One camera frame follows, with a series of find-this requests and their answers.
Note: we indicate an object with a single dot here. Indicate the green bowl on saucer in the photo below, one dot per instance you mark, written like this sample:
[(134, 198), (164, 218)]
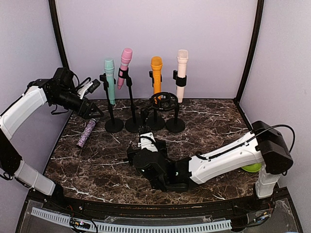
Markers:
[(253, 168)]

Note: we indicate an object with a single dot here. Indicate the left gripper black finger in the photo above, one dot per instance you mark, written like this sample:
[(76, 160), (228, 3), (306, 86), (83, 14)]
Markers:
[(95, 116), (95, 110)]

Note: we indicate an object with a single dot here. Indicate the black corner post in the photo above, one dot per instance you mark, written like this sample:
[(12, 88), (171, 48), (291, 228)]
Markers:
[(63, 51), (251, 51)]

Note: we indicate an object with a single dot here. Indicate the black stand under pink microphone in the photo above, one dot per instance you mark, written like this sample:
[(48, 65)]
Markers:
[(132, 124)]

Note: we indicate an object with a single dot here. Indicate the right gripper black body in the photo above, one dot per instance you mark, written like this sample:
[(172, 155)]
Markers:
[(131, 153)]

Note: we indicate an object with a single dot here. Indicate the black front rail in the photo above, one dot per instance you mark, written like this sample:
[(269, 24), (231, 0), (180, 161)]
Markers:
[(155, 204)]

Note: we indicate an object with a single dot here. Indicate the black stand under mint microphone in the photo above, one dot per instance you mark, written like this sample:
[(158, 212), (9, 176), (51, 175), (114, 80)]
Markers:
[(113, 125)]

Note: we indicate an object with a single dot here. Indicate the black stand under orange microphone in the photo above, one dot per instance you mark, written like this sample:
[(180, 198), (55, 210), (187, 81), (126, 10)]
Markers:
[(155, 122)]

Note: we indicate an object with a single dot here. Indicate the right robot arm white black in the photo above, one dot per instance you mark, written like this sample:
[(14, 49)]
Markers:
[(263, 145)]

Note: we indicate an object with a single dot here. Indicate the right black corner post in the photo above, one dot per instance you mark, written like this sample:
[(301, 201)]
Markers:
[(251, 51)]

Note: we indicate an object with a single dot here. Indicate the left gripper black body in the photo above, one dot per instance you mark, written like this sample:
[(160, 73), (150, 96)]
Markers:
[(81, 112)]

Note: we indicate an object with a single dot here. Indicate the cream white microphone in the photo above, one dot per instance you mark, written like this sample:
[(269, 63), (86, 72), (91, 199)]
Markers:
[(182, 59)]

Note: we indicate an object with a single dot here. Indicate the left black corner post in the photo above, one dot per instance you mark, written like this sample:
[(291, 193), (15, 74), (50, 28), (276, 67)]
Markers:
[(63, 51)]

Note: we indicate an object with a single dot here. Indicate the black tripod stand with shock mount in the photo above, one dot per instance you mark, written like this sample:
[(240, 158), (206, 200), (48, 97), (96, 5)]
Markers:
[(163, 105)]

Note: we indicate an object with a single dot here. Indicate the black stand under cream microphone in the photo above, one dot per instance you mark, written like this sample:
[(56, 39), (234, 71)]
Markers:
[(175, 124)]

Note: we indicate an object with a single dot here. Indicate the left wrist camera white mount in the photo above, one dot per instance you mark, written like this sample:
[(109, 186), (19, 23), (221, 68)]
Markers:
[(88, 86)]

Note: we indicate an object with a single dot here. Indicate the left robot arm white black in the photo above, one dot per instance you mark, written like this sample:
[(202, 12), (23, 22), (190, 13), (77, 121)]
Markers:
[(37, 94)]

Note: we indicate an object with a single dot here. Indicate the mint green microphone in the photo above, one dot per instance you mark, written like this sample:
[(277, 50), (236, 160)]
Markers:
[(109, 69)]

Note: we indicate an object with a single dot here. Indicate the pink microphone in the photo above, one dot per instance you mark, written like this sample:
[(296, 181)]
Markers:
[(126, 58)]

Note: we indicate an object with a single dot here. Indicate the orange microphone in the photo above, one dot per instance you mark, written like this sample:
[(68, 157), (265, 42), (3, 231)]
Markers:
[(156, 66)]

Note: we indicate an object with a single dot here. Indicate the white slotted cable duct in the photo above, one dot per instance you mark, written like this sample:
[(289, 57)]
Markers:
[(132, 225)]

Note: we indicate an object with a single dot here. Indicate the glitter microphone with silver grille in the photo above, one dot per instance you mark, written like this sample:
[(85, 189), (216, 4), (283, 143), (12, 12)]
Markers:
[(86, 133)]

